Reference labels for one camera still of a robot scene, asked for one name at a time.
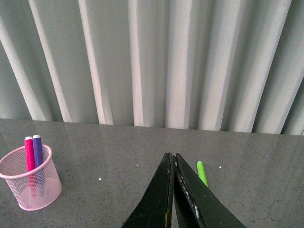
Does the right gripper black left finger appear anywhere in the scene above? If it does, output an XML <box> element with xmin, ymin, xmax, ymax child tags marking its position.
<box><xmin>123</xmin><ymin>153</ymin><xmax>175</xmax><ymax>228</ymax></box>

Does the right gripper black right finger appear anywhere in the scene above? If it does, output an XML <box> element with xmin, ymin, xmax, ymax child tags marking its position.
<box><xmin>174</xmin><ymin>153</ymin><xmax>245</xmax><ymax>228</ymax></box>

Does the purple highlighter pen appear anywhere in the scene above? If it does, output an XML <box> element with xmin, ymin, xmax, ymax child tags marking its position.
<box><xmin>32</xmin><ymin>135</ymin><xmax>45</xmax><ymax>197</ymax></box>

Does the pink highlighter pen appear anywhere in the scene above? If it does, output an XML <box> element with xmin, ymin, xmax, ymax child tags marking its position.
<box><xmin>24</xmin><ymin>136</ymin><xmax>37</xmax><ymax>199</ymax></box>

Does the pink mesh cup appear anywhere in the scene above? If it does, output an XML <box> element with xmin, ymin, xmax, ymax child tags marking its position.
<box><xmin>0</xmin><ymin>145</ymin><xmax>62</xmax><ymax>211</ymax></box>

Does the green highlighter pen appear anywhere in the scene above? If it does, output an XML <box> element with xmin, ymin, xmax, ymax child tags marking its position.
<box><xmin>196</xmin><ymin>161</ymin><xmax>209</xmax><ymax>187</ymax></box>

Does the grey pleated curtain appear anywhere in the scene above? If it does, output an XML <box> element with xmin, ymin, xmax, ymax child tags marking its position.
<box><xmin>0</xmin><ymin>0</ymin><xmax>304</xmax><ymax>135</ymax></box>

